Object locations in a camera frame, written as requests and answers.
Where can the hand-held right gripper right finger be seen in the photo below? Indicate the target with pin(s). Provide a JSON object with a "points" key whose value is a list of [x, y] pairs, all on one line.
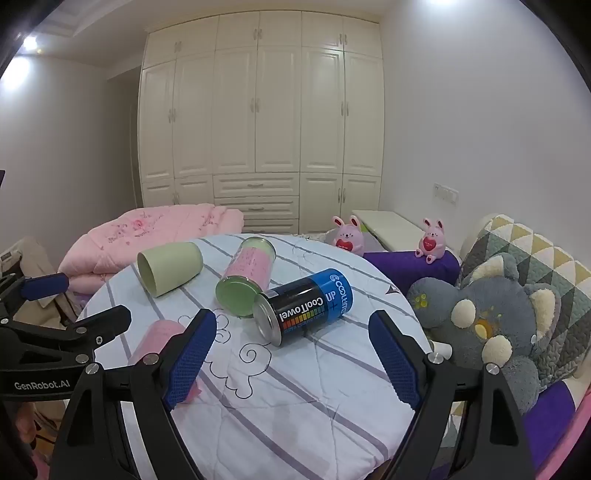
{"points": [[397, 364]]}

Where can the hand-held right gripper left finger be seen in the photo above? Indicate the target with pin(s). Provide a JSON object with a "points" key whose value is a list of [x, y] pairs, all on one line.
{"points": [[189, 364]]}

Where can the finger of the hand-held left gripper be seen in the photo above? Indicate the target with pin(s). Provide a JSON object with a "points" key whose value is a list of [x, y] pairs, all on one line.
{"points": [[44, 285], [101, 325]]}

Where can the black and blue can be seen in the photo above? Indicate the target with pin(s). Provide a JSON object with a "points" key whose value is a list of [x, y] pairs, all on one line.
{"points": [[300, 309]]}

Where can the pink cup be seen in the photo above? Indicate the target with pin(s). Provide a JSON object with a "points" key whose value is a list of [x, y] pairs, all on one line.
{"points": [[159, 334]]}

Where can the light green cup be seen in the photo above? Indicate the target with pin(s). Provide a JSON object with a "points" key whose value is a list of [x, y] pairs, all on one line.
{"points": [[178, 265]]}

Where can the beige cloth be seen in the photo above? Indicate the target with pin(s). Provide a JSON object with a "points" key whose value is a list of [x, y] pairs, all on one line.
{"points": [[32, 258]]}

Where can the small white object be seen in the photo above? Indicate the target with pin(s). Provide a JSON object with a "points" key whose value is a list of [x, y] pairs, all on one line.
{"points": [[442, 350]]}

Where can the grey plush toy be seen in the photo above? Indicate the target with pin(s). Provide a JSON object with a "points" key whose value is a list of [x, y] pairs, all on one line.
{"points": [[466, 323]]}

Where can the pink folded quilt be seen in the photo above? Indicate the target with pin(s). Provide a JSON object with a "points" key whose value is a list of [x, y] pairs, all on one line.
{"points": [[138, 235]]}

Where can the purple cushion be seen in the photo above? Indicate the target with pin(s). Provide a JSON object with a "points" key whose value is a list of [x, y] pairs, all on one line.
{"points": [[406, 267]]}

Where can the clear pink green tumbler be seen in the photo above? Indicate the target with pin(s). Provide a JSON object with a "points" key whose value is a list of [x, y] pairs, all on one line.
{"points": [[249, 267]]}

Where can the pink bunny toy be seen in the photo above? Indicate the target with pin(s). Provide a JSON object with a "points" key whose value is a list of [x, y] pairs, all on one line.
{"points": [[431, 240], [346, 235]]}

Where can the white bench board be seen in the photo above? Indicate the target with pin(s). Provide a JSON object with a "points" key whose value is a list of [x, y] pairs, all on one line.
{"points": [[388, 228]]}

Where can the triangle patterned pillow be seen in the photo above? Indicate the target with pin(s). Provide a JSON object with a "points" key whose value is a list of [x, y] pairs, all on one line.
{"points": [[554, 258]]}

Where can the ceiling light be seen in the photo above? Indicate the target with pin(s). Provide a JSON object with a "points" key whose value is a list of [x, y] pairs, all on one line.
{"points": [[30, 44]]}

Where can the cream wardrobe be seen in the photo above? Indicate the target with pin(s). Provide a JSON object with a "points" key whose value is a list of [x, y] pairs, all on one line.
{"points": [[277, 115]]}

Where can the white wall switch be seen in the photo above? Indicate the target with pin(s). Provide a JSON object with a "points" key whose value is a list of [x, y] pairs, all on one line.
{"points": [[445, 192]]}

